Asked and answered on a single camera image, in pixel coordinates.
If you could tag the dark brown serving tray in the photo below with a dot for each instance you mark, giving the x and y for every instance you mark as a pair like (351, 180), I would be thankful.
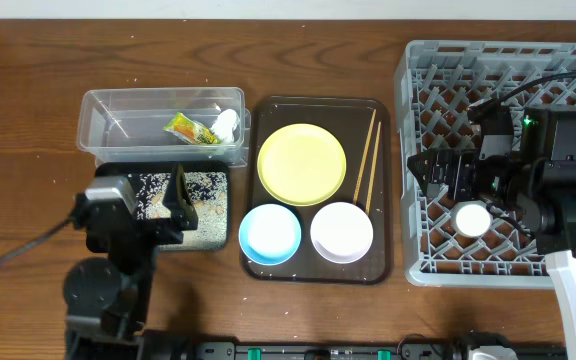
(348, 120)

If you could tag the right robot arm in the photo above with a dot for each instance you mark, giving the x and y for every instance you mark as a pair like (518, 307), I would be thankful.
(538, 180)

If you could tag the white napkin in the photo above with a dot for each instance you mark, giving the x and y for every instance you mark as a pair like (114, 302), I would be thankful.
(224, 126)

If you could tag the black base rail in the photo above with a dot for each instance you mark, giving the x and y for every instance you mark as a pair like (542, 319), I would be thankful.
(411, 347)

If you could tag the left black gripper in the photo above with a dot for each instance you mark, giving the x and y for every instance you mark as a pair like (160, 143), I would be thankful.
(150, 229)

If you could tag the yellow round plate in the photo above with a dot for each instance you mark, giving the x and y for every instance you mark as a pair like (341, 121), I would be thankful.
(301, 164)

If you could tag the clear plastic bin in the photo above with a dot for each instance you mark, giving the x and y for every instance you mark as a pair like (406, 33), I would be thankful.
(127, 125)

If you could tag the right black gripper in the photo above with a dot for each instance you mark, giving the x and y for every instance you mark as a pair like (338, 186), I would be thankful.
(463, 160)

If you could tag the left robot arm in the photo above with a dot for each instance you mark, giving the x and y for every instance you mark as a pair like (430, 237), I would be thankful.
(107, 295)

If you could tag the pink bowl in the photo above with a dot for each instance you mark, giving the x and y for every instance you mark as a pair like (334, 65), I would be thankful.
(341, 233)

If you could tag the spilled rice pile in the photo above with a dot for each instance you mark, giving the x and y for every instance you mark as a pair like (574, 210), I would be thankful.
(209, 194)

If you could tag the grey dishwasher rack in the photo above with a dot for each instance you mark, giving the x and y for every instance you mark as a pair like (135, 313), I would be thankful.
(435, 82)

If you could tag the green snack wrapper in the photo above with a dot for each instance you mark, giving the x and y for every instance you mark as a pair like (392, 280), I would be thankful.
(190, 131)

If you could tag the light blue bowl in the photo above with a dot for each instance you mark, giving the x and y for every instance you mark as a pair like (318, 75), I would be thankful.
(269, 234)

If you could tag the black plastic tray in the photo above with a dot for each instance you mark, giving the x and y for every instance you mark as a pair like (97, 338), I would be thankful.
(125, 168)

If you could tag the white paper cup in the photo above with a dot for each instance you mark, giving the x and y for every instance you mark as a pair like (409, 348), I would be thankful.
(470, 219)

